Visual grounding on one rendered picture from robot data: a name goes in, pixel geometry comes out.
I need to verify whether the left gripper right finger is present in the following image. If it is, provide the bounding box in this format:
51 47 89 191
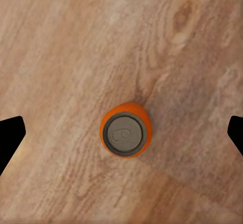
227 116 243 155

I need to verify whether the can of soda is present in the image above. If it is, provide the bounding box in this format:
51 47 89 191
100 103 153 159

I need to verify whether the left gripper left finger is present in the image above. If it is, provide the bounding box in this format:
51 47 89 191
0 116 26 175

